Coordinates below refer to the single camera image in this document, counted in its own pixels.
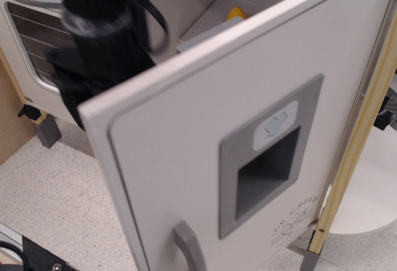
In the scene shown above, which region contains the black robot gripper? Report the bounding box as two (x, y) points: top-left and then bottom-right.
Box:
(44, 5), (155, 127)

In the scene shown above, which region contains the white toy fridge door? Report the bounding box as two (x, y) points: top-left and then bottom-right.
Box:
(76, 0), (385, 271)

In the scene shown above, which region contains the grey fridge door handle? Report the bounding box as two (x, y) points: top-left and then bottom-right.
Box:
(172, 221), (207, 271)

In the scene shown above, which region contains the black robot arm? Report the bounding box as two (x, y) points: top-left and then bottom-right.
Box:
(44, 0), (155, 127)

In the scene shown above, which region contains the white toy oven door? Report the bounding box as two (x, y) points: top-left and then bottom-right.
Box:
(1, 0), (74, 123)

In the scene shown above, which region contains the black clamp knob left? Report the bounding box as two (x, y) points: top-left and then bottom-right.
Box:
(18, 104), (41, 121)

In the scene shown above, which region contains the grey left foot cap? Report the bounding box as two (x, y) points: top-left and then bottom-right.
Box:
(32, 115), (62, 148)

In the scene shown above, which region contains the grey foot cap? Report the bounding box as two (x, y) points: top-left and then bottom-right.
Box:
(32, 115), (62, 148)
(300, 251), (319, 271)

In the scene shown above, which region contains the white toy kitchen cabinet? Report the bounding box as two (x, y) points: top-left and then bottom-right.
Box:
(0, 0), (397, 231)

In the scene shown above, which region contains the light wooden left panel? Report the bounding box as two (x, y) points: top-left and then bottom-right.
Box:
(1, 51), (35, 164)

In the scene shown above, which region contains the yellow toy corn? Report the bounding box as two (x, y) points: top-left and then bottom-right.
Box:
(226, 7), (247, 21)

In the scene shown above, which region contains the grey ice dispenser panel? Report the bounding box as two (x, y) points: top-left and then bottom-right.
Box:
(218, 74), (324, 239)

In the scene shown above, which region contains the black clamp right edge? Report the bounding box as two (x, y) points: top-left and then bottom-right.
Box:
(373, 87), (396, 130)

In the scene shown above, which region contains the grey right foot cap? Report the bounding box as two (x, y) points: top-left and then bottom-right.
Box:
(300, 251), (319, 271)

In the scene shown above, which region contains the white round table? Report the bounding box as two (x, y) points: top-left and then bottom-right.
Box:
(329, 126), (396, 236)

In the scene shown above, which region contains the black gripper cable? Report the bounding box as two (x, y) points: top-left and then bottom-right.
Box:
(136, 0), (172, 55)

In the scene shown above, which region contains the aluminium rail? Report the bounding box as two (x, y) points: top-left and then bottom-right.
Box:
(0, 223), (23, 250)

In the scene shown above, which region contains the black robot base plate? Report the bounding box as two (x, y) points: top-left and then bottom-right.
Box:
(22, 236), (77, 271)

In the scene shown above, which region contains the light wooden right post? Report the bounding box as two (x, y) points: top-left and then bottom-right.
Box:
(308, 14), (396, 255)

